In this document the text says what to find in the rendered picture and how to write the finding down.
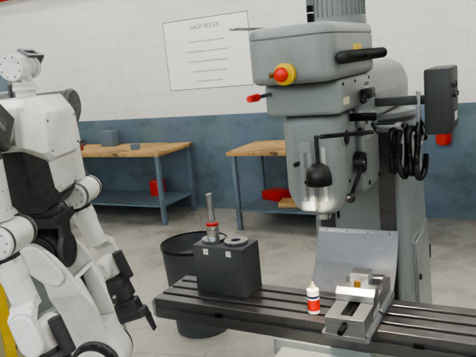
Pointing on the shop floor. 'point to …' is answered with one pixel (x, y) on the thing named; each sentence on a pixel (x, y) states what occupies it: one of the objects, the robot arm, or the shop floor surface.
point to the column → (394, 214)
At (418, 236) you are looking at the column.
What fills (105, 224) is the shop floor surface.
